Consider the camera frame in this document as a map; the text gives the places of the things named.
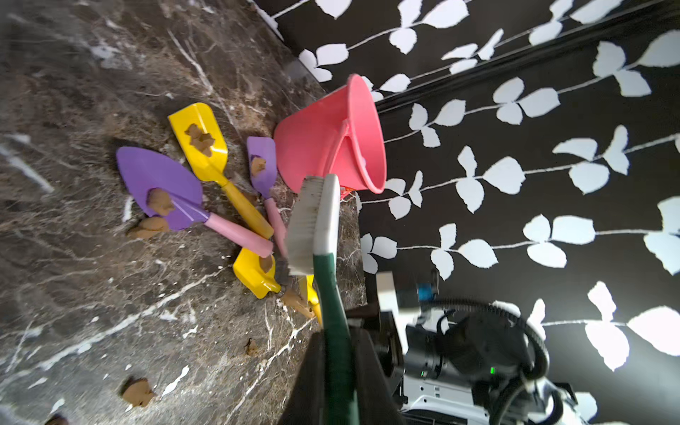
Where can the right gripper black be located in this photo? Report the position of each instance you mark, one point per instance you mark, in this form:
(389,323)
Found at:
(481,365)

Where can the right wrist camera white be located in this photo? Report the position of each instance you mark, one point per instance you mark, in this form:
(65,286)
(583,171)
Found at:
(403,302)

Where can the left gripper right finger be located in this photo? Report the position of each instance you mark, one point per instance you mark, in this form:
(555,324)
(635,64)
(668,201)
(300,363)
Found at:
(376,405)

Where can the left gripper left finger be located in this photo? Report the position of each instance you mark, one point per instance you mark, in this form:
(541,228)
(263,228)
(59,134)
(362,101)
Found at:
(307,399)

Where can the purple trowel pink handle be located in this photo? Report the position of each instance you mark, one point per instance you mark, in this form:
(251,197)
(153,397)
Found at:
(144,171)
(263,170)

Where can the brown clay soil lump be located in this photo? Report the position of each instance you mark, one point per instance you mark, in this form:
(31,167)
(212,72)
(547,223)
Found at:
(137,392)
(148,228)

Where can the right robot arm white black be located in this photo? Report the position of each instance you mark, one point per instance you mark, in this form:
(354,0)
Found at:
(460,361)

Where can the yellow trowel wooden handle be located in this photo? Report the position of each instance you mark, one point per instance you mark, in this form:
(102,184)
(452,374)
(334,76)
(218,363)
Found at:
(258,275)

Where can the pink plastic bucket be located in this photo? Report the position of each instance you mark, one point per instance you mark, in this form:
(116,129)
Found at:
(340,134)

